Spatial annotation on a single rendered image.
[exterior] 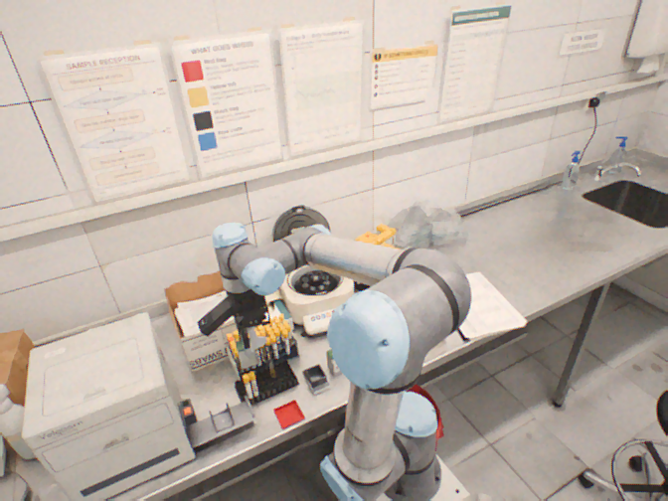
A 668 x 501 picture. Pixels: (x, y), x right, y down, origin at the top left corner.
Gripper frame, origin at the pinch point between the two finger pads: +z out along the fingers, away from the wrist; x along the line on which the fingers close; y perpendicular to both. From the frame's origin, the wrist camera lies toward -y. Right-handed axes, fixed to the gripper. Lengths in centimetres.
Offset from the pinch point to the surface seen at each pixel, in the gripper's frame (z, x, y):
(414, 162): -11, 62, 89
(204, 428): 18.1, -5.2, -15.2
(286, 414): 21.8, -7.5, 6.5
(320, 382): 19.7, -3.0, 18.6
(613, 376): 109, 2, 185
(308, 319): 16.8, 20.7, 24.0
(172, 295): 11, 47, -16
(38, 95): -57, 53, -33
